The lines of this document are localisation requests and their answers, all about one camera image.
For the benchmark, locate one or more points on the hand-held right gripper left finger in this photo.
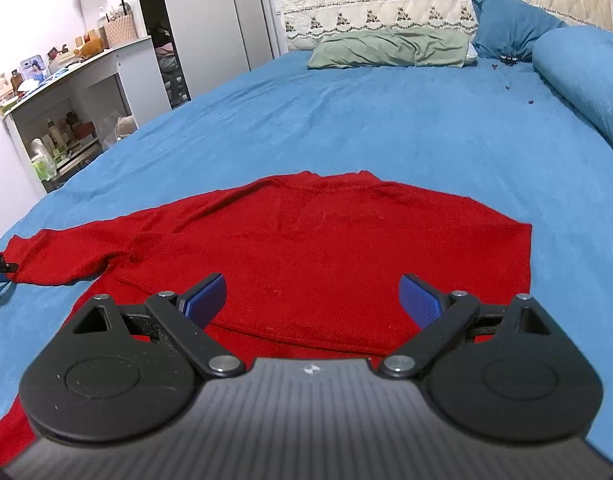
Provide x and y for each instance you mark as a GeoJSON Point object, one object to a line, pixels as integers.
{"type": "Point", "coordinates": [206, 298]}

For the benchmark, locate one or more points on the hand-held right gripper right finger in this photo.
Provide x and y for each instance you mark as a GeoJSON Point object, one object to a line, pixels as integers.
{"type": "Point", "coordinates": [419, 301]}

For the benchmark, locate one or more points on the red knit sweater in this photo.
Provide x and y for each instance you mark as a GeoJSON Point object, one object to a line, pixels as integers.
{"type": "Point", "coordinates": [311, 240]}

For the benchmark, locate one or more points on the pile of clothes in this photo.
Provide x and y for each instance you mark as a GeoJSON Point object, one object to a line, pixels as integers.
{"type": "Point", "coordinates": [170, 72]}

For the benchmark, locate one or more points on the green packet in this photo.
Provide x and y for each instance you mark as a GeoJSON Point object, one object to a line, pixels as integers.
{"type": "Point", "coordinates": [44, 166]}

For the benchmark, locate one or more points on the red box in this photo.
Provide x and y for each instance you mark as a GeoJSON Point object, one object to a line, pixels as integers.
{"type": "Point", "coordinates": [84, 131]}

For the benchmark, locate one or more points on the white plastic bag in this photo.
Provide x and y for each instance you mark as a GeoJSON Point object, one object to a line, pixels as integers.
{"type": "Point", "coordinates": [114, 130]}

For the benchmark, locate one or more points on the brown bottle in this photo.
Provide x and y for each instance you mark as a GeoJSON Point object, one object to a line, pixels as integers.
{"type": "Point", "coordinates": [16, 84]}

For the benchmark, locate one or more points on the picture box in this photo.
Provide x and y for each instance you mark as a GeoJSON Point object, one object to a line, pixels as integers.
{"type": "Point", "coordinates": [33, 70]}

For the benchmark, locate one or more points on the blue bed sheet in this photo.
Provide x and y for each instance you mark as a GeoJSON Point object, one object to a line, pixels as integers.
{"type": "Point", "coordinates": [336, 125]}

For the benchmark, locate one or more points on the orange toy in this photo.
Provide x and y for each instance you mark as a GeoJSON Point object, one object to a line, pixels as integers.
{"type": "Point", "coordinates": [91, 48]}

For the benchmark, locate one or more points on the white desk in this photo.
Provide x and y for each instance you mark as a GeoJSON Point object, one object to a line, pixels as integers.
{"type": "Point", "coordinates": [131, 65]}

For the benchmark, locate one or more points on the green pillow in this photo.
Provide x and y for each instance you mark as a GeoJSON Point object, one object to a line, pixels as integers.
{"type": "Point", "coordinates": [376, 50]}

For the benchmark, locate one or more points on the small black object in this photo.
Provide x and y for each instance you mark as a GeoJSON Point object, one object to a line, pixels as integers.
{"type": "Point", "coordinates": [509, 60]}

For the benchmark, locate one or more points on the woven basket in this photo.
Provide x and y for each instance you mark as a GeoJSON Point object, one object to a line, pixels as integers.
{"type": "Point", "coordinates": [120, 31]}

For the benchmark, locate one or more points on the grey and white wardrobe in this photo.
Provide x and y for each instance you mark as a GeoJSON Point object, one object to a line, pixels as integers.
{"type": "Point", "coordinates": [211, 25]}

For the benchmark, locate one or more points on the blue rolled duvet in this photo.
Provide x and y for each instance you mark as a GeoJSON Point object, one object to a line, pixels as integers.
{"type": "Point", "coordinates": [586, 72]}

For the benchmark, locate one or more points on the blue pillow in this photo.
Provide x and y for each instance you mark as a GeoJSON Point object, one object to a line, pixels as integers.
{"type": "Point", "coordinates": [511, 25]}

